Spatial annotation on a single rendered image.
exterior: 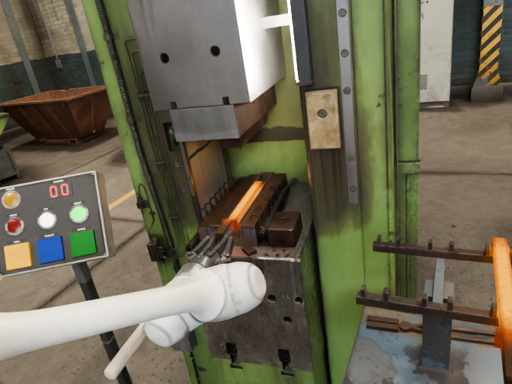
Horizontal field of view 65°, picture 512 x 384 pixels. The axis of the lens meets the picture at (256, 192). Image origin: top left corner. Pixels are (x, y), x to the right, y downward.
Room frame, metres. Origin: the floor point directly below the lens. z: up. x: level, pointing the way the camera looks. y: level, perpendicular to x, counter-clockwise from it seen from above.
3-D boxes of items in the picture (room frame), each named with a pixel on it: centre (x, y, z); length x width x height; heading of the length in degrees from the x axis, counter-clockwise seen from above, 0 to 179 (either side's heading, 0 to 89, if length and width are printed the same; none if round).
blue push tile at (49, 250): (1.12, 0.66, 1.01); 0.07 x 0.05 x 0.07; 94
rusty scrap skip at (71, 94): (7.64, 3.31, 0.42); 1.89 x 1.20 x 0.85; 62
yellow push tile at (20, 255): (1.11, 0.76, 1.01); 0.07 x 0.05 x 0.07; 94
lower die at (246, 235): (1.32, 0.04, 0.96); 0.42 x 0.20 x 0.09; 159
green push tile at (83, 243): (1.12, 0.56, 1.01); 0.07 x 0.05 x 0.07; 94
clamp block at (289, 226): (1.11, -0.07, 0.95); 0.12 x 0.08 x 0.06; 159
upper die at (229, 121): (1.32, 0.04, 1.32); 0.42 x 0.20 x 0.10; 159
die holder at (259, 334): (1.30, -0.02, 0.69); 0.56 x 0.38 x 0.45; 159
